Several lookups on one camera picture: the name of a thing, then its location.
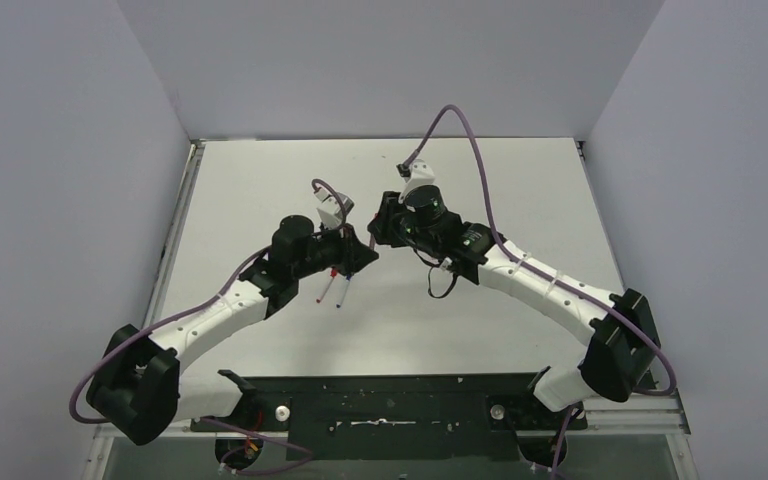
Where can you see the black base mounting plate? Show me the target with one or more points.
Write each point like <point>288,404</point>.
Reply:
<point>426,417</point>

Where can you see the left side aluminium rail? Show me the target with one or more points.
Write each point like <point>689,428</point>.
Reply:
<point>174,232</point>

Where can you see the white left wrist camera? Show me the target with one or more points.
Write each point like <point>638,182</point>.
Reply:
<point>332,213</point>

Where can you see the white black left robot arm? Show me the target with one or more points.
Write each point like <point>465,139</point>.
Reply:
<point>140,385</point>

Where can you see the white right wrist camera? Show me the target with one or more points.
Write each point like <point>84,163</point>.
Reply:
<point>415,174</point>

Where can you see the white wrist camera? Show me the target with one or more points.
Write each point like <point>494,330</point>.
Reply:
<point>332,213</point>
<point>415,174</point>

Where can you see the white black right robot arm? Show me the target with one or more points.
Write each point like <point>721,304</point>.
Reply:
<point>617,329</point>

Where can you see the white red marker pen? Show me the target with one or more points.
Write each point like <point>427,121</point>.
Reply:
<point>326,289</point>

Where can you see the aluminium frame rail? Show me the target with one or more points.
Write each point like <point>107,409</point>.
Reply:
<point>640,415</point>

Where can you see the white blue marker pen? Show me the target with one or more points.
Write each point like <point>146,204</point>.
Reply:
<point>343,293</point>

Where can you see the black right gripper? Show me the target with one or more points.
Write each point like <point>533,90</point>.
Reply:
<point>385,226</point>

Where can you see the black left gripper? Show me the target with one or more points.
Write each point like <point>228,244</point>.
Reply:
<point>348,248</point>

